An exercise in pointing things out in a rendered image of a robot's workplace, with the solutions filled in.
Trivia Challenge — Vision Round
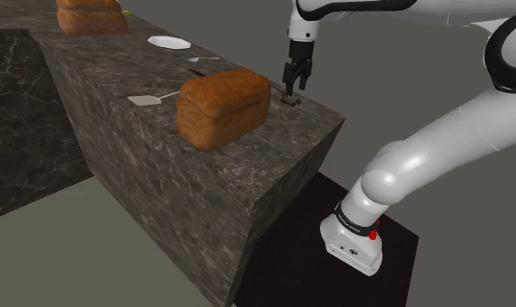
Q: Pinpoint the white plate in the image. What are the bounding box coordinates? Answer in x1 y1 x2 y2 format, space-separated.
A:
146 35 193 51

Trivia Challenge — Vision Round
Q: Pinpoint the dark robot stand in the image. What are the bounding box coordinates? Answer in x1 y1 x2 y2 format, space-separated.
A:
234 171 420 307

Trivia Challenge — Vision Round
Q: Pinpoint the white spatula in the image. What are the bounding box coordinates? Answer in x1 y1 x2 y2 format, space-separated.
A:
126 90 181 107

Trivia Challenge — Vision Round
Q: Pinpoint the brown bread loaf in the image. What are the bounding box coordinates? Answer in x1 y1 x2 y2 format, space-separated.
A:
55 0 130 37
175 68 272 154

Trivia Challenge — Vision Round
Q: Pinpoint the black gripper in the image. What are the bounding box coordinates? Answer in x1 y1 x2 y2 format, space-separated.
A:
282 38 316 97

